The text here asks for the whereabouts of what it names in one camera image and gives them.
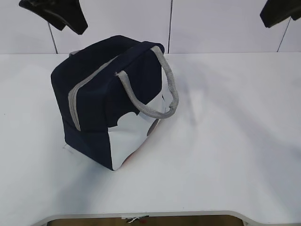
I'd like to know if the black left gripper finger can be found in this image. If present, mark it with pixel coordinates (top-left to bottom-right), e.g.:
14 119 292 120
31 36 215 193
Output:
18 0 66 31
46 0 88 35

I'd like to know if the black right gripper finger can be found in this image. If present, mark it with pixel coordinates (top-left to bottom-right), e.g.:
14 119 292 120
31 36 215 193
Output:
260 0 301 28

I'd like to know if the navy blue lunch bag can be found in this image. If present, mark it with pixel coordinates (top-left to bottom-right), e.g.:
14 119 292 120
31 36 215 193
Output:
51 35 179 171

